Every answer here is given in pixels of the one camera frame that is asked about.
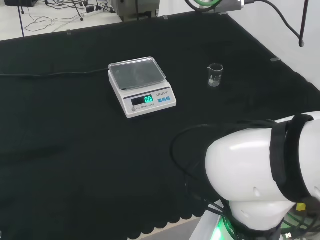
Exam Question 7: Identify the black table cloth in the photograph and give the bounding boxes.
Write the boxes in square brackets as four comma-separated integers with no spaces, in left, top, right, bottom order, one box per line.
[0,10,320,240]

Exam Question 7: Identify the black box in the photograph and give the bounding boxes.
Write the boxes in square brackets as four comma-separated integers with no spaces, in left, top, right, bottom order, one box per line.
[4,0,39,8]

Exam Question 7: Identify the white power strip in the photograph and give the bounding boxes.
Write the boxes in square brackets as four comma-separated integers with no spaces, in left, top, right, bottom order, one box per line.
[83,8,104,17]

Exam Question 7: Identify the black balance power cable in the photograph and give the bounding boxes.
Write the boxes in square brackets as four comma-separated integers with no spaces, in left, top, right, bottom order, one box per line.
[0,68,110,78]

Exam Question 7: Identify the thick black cable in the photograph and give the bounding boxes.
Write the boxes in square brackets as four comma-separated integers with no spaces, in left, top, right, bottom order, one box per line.
[244,0,304,41]

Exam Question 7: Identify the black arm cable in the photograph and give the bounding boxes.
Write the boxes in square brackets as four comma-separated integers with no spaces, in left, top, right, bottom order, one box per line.
[170,119,280,213]

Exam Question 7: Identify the white electronic balance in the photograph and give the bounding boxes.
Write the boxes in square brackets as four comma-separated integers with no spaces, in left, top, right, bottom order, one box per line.
[107,56,178,120]

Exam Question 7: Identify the black tripod leg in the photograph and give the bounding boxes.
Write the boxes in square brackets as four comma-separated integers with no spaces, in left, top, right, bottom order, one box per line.
[298,0,309,48]

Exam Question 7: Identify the small clear glass beaker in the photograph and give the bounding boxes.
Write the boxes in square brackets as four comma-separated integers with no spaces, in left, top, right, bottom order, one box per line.
[206,63,225,88]

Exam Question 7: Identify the silver device with green ring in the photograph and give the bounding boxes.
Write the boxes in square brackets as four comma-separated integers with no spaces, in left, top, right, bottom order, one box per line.
[184,0,246,13]

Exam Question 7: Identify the grey metal equipment base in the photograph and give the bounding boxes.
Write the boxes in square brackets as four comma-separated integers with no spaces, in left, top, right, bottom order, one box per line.
[110,0,161,23]

